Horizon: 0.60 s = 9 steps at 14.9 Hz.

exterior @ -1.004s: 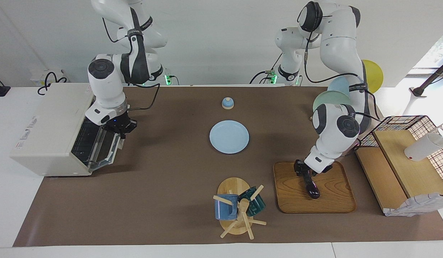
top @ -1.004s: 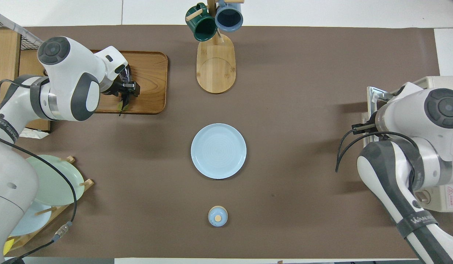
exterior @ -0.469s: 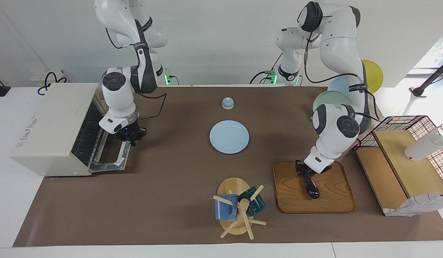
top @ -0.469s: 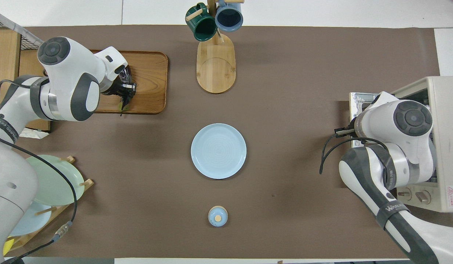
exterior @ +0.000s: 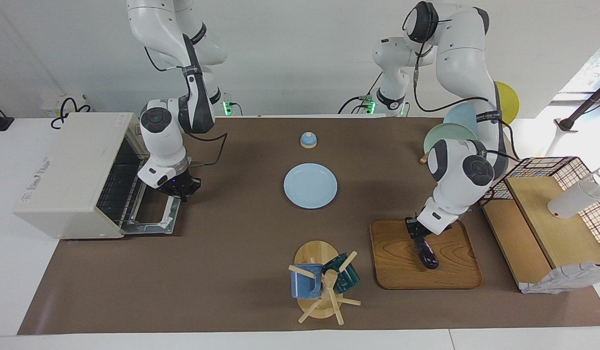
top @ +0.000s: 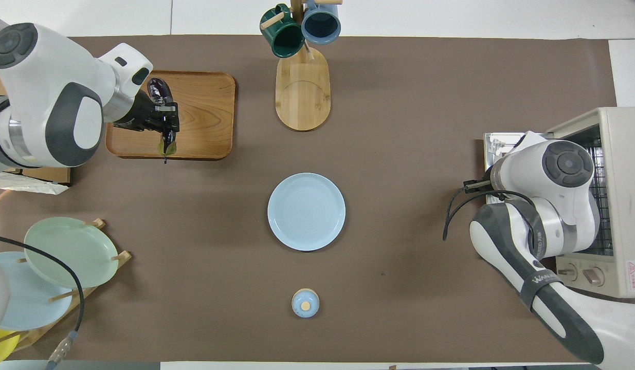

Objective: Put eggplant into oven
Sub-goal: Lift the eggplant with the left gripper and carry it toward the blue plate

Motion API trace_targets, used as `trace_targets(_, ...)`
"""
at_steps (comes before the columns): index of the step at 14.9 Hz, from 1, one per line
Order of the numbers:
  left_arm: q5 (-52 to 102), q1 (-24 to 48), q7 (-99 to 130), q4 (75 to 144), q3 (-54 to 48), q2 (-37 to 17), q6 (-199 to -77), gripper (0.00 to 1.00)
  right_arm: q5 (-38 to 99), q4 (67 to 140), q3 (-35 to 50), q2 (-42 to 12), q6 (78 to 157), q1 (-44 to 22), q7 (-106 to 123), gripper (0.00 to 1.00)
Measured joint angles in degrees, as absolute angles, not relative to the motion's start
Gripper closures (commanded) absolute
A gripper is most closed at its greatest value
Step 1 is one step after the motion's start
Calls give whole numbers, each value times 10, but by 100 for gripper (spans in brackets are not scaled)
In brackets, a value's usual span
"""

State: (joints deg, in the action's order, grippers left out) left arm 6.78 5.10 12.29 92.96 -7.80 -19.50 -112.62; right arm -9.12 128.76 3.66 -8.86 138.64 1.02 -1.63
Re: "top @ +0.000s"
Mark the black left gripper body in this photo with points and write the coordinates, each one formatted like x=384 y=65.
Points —
x=140 y=113

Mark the dark purple eggplant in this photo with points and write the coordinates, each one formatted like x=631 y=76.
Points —
x=159 y=90

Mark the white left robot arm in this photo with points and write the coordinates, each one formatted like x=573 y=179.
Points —
x=39 y=92

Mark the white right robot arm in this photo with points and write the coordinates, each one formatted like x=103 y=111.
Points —
x=564 y=164

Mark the white toaster oven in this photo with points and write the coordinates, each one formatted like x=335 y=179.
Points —
x=626 y=205

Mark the wooden serving tray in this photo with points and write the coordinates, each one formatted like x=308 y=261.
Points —
x=204 y=113

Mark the wooden mug tree stand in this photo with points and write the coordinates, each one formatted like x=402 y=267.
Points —
x=303 y=97

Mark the wooden plate rack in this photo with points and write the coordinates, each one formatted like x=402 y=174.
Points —
x=119 y=255

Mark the dark green ceramic mug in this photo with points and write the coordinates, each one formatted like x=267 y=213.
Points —
x=284 y=38

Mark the white crumpled cloth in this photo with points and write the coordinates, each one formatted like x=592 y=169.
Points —
x=24 y=184

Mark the pale green racked plate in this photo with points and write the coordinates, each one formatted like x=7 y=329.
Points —
x=70 y=252

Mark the blue ceramic mug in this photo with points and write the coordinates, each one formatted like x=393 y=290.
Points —
x=321 y=25

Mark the light blue racked plate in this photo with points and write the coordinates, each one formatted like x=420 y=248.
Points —
x=24 y=303

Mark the brown table mat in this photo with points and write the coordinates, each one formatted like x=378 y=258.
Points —
x=399 y=103

